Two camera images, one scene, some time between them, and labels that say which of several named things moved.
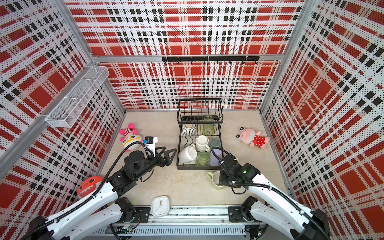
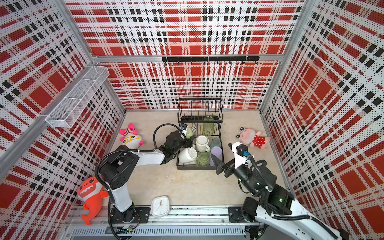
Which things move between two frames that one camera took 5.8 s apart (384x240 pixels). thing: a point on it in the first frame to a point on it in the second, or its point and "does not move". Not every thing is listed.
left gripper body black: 151,163 to 186,143
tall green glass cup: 208,125 does not move
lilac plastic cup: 214,160 does not move
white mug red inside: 201,141 does not move
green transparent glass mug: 202,159 does not move
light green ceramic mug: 214,178 to 189,133
